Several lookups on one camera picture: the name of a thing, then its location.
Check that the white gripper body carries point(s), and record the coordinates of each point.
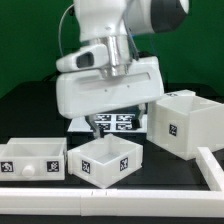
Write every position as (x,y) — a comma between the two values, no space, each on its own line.
(87,92)

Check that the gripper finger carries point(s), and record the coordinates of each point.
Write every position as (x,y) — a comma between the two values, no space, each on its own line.
(97,131)
(137,120)

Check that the white drawer with knob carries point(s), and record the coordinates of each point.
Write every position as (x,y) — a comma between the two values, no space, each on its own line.
(33,159)

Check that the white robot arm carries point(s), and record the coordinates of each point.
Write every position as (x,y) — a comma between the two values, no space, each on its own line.
(108,72)

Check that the white drawer cabinet box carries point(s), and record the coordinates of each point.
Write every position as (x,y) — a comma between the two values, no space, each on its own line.
(181,121)

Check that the white fiducial marker sheet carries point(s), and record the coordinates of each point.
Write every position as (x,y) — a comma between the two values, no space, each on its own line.
(111,123)

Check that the white front rail barrier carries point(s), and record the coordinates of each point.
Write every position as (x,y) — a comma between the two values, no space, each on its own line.
(112,202)

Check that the white rail barrier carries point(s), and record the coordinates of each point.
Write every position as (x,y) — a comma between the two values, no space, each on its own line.
(112,202)
(210,169)

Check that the white right rail barrier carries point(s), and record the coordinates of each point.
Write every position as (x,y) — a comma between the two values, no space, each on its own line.
(210,169)

